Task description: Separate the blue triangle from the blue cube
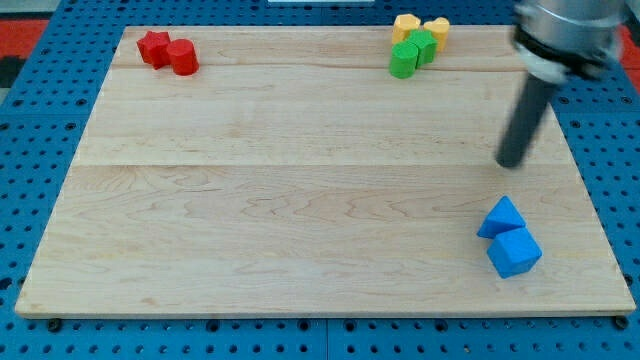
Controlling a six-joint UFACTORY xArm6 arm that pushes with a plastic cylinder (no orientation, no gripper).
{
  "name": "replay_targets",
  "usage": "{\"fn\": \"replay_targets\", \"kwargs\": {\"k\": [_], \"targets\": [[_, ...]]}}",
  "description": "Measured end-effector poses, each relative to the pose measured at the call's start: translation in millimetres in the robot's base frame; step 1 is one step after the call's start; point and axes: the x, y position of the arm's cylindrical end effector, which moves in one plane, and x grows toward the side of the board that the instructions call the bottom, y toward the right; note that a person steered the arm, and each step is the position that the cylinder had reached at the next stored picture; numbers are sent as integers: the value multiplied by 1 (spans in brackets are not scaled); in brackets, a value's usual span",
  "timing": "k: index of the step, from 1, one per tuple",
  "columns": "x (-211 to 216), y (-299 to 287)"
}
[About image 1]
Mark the red star block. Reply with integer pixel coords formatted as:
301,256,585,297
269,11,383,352
136,31,171,69

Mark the wooden board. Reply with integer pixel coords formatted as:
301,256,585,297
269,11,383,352
15,26,636,319

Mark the green star block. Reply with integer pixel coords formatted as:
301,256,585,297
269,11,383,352
407,30,438,68

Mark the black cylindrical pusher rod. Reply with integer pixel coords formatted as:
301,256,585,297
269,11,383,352
495,74,558,168

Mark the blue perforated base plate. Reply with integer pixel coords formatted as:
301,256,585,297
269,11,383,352
1,0,639,359

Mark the yellow hexagon block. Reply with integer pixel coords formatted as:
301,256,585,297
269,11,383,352
391,13,421,45

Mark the blue cube block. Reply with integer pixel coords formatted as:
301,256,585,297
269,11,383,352
487,227,543,279

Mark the red cylinder block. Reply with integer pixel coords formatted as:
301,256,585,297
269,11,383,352
166,38,199,76

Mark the blue triangle block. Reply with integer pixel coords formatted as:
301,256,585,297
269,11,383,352
476,196,526,239

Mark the green cylinder block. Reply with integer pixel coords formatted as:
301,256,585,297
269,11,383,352
389,41,419,79

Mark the yellow heart block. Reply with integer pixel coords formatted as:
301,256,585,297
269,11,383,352
423,17,451,52

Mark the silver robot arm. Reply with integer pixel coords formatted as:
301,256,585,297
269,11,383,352
495,0,629,169

